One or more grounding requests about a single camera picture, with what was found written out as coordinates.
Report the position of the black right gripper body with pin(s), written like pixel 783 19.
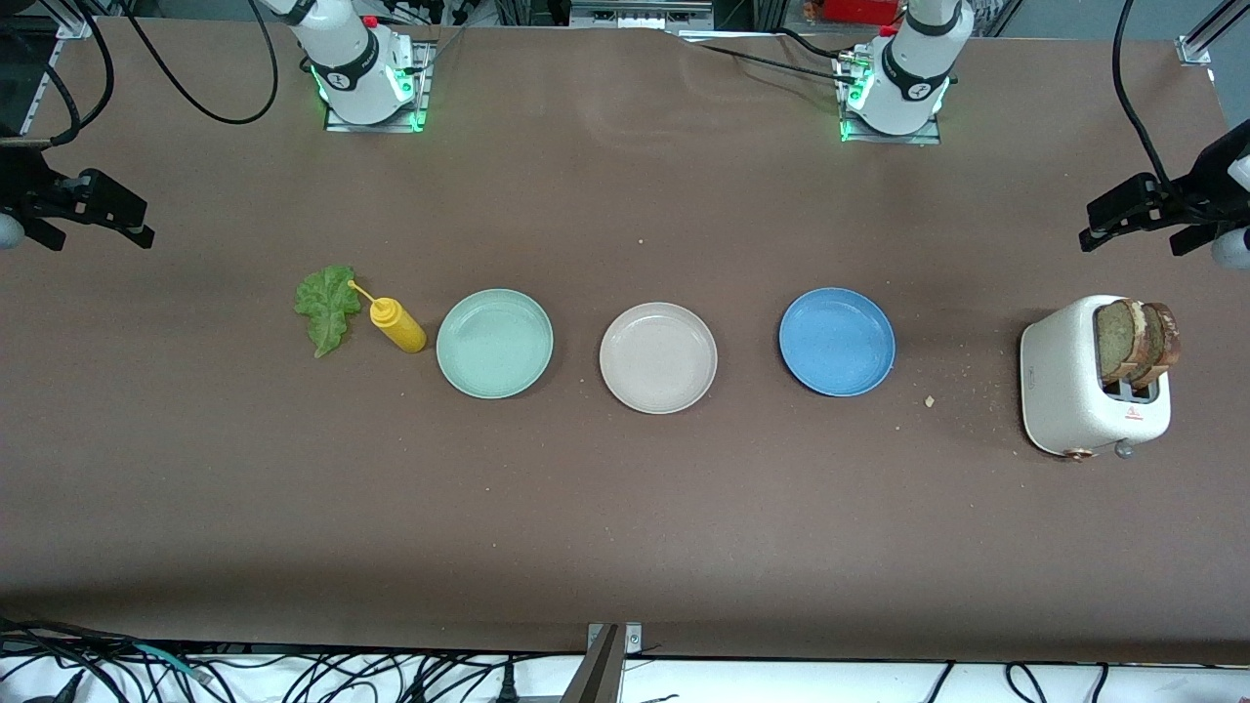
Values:
pixel 21 182

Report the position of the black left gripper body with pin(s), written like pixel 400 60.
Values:
pixel 1203 186

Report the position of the brown bread slice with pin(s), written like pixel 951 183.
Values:
pixel 1113 342
pixel 1164 342

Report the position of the green lettuce leaf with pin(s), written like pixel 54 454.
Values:
pixel 327 308

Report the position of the yellow mustard squeeze bottle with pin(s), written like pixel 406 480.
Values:
pixel 398 327

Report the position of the blue plate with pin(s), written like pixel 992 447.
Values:
pixel 837 342

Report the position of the mint green plate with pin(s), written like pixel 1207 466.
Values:
pixel 494 344

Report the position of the beige plate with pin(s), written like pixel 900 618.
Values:
pixel 658 357

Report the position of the cream white toaster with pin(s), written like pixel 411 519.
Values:
pixel 1060 381

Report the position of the red box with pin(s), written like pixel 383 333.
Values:
pixel 859 10

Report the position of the grey metal device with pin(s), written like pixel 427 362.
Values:
pixel 635 15

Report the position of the grey metal bar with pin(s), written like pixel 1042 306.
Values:
pixel 596 679

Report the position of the aluminium frame profile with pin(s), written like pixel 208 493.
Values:
pixel 70 24
pixel 1193 51

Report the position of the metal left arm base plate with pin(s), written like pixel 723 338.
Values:
pixel 923 138

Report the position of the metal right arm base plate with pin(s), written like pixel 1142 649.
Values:
pixel 422 88

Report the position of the silver corner bracket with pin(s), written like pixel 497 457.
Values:
pixel 633 640

